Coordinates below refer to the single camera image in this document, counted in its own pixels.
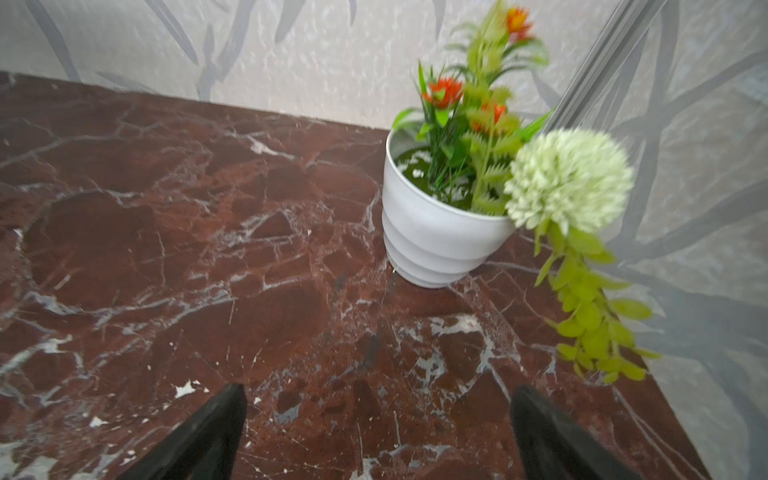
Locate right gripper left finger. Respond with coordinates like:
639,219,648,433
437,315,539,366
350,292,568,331
119,384,247,480

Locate white pot artificial flowers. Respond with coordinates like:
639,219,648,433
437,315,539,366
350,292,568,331
382,1,652,384

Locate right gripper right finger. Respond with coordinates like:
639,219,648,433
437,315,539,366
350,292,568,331
510,385,639,480

